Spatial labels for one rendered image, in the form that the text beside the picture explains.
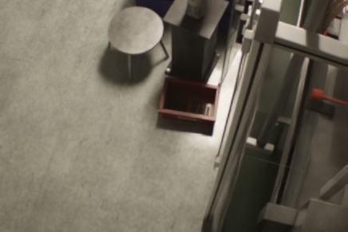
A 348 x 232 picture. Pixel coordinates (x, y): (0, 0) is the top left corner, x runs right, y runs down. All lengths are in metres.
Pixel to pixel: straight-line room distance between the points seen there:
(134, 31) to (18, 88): 0.78
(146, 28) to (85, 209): 1.02
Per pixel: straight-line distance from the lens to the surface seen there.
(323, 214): 1.54
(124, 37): 2.77
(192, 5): 2.38
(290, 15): 2.36
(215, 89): 2.78
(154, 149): 2.76
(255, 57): 1.03
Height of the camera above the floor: 2.61
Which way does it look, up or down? 66 degrees down
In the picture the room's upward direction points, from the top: 1 degrees clockwise
